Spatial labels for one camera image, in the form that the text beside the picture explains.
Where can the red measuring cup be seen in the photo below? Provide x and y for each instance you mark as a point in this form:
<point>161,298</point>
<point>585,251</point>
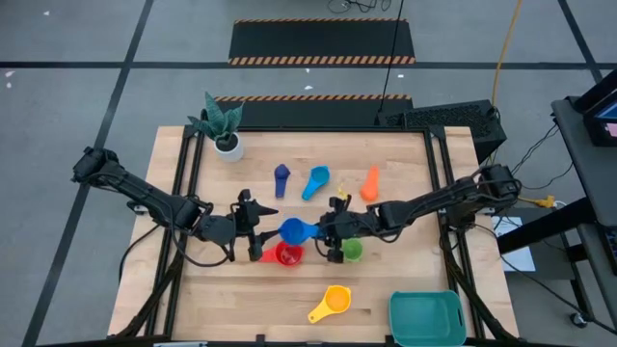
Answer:
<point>289,254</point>

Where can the yellow measuring cup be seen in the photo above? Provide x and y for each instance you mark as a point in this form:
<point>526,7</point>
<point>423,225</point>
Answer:
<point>336,300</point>

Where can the navy blue measuring cup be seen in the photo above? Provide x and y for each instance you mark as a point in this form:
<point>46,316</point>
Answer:
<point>281,180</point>

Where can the yellow gripper tag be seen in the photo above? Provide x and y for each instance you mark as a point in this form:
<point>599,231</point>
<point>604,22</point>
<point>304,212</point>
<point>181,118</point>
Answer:
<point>342,192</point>

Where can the white paper sheet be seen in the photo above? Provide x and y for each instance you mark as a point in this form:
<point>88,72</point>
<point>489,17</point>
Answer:
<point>520,260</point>

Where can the green measuring cup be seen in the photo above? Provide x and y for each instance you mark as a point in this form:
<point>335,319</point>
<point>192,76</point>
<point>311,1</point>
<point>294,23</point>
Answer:
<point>353,249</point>

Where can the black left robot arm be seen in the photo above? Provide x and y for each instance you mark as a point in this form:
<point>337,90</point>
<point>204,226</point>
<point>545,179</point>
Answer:
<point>144,195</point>

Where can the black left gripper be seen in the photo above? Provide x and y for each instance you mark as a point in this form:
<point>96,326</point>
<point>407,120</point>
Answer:
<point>219,229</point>

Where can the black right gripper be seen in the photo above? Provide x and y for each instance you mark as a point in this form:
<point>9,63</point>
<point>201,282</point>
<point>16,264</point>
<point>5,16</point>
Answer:
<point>349,224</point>

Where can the grey desk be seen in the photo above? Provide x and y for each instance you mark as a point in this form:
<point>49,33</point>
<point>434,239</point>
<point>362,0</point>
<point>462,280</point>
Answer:
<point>593,168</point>

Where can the teal plastic basket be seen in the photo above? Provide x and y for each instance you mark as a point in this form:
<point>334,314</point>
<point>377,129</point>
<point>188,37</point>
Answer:
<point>424,320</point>

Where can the black caster wheel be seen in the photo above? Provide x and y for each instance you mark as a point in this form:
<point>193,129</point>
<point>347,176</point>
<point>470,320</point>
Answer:
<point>576,319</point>

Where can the royal blue measuring cup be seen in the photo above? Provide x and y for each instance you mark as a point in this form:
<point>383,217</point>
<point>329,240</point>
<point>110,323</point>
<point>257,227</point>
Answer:
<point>294,231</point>

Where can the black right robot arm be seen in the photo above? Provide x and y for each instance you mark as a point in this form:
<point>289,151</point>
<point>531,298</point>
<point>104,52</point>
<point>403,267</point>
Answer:
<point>434,202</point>

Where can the snake plant in white pot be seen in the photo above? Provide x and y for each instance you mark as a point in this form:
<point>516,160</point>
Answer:
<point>226,144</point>

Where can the orange measuring cup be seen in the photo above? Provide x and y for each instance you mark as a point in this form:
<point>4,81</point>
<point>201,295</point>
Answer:
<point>370,188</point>

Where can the black hazard-striped floor mat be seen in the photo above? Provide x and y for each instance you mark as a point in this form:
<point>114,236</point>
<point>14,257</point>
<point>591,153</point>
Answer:
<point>318,41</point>
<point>313,113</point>

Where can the black laptop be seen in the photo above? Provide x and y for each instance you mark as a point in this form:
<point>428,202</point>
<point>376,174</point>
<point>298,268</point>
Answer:
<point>602,130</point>

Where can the light blue measuring cup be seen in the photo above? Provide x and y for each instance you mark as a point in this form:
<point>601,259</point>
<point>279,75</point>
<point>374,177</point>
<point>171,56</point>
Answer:
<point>318,177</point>

